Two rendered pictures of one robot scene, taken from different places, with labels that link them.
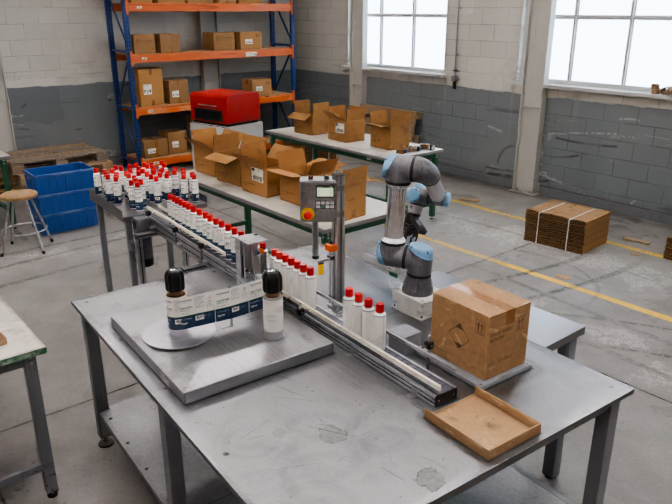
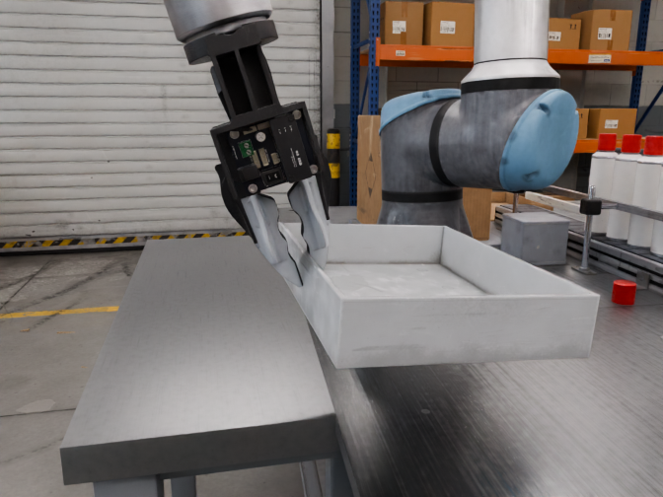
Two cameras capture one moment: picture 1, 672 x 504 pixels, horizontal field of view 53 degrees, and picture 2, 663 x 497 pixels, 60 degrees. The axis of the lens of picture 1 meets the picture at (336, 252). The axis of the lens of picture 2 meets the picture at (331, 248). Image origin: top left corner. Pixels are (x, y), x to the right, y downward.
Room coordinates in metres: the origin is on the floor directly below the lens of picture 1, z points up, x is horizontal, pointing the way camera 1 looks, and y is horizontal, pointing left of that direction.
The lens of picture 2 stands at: (3.75, -0.13, 1.13)
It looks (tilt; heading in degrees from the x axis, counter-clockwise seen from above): 13 degrees down; 207
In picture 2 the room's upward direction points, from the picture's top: straight up
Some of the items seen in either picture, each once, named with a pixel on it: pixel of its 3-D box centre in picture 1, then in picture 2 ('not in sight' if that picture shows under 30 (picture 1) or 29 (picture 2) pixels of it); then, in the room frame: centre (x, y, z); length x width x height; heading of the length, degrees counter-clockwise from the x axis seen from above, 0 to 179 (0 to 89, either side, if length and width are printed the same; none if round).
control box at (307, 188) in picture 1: (318, 199); not in sight; (2.93, 0.08, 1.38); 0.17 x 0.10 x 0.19; 91
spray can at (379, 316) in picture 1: (379, 326); (602, 183); (2.44, -0.18, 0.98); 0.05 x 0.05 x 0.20
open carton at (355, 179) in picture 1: (337, 188); not in sight; (4.71, -0.01, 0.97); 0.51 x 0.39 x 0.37; 135
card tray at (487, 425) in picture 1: (481, 420); (487, 205); (1.98, -0.50, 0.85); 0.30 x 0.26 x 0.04; 36
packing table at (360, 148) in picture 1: (347, 172); not in sight; (7.69, -0.14, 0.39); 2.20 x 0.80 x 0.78; 40
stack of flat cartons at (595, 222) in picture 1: (566, 225); not in sight; (6.36, -2.29, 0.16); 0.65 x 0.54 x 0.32; 44
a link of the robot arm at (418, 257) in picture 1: (418, 258); (425, 140); (2.95, -0.39, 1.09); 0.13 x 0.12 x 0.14; 69
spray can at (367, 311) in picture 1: (368, 321); (626, 187); (2.49, -0.13, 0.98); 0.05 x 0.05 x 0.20
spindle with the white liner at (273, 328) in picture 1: (272, 303); not in sight; (2.56, 0.26, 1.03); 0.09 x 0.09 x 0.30
